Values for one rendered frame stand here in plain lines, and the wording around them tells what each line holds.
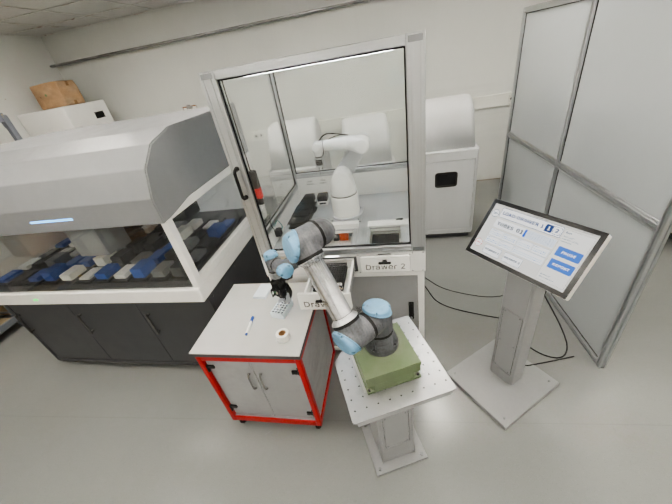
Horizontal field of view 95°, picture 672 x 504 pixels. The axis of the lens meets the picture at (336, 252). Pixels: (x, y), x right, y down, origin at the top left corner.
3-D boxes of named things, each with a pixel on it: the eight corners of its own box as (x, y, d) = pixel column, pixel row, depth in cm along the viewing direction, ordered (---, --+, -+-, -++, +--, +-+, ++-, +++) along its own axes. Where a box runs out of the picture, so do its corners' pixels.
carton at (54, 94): (67, 105, 397) (53, 80, 382) (41, 110, 404) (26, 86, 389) (87, 102, 425) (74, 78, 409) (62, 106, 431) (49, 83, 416)
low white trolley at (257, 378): (325, 435, 191) (299, 356, 151) (235, 428, 204) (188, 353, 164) (338, 357, 239) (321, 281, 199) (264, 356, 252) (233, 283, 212)
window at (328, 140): (410, 243, 177) (404, 45, 127) (271, 250, 195) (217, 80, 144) (410, 242, 178) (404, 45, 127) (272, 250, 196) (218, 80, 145)
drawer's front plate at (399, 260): (410, 271, 184) (409, 255, 178) (361, 272, 190) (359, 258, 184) (410, 269, 185) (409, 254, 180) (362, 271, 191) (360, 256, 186)
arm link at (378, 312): (399, 326, 131) (397, 302, 124) (377, 345, 125) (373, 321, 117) (378, 313, 139) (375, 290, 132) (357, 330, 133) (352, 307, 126)
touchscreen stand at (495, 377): (504, 430, 178) (539, 298, 124) (445, 375, 213) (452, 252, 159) (558, 385, 195) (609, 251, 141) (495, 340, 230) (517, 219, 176)
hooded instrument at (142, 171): (244, 381, 234) (122, 142, 140) (53, 372, 273) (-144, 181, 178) (288, 281, 333) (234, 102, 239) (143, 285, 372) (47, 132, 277)
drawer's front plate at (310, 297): (352, 309, 164) (349, 293, 158) (300, 309, 170) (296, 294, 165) (352, 307, 166) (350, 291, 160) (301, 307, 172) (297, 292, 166)
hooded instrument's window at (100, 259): (196, 288, 188) (162, 223, 164) (-19, 294, 225) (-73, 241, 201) (261, 207, 282) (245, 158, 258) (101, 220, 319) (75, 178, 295)
